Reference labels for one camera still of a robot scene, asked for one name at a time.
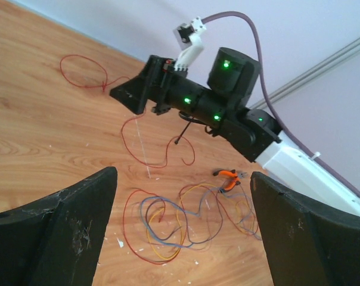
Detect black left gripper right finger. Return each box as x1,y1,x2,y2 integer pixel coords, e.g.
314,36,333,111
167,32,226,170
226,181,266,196
250,172,360,285

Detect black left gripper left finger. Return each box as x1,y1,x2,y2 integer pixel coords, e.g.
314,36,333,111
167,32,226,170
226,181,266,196
0,167,117,285

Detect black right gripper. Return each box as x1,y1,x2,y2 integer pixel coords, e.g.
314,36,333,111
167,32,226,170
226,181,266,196
109,55,203,115

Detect long red wire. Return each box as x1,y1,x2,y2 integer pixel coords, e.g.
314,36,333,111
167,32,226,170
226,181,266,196
122,181,258,266

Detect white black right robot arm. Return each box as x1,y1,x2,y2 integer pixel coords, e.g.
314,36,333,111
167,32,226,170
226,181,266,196
110,47,360,217

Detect black zip tie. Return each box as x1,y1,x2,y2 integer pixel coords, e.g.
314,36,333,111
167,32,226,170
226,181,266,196
174,117,194,145

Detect orange black needle-nose pliers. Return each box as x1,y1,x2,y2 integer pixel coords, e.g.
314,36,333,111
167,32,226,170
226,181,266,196
212,169,248,193

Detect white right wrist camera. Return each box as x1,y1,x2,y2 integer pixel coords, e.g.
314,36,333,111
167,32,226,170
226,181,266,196
173,17,206,71

